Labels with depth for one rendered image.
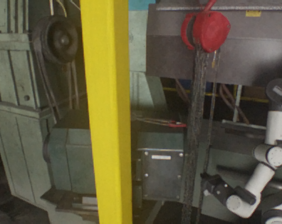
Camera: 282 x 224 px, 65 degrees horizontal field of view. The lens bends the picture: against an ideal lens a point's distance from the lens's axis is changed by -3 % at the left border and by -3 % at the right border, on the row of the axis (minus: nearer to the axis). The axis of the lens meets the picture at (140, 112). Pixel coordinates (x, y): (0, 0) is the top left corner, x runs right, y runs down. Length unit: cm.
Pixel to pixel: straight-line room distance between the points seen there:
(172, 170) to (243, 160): 57
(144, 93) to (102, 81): 110
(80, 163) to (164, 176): 46
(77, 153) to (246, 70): 109
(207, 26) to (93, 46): 47
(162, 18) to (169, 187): 104
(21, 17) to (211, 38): 109
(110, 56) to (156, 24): 100
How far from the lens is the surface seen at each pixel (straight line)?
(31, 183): 202
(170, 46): 154
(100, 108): 68
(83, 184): 139
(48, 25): 144
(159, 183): 129
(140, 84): 172
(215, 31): 95
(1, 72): 184
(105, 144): 72
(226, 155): 163
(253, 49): 147
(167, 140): 119
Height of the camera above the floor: 137
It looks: 21 degrees down
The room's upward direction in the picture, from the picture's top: straight up
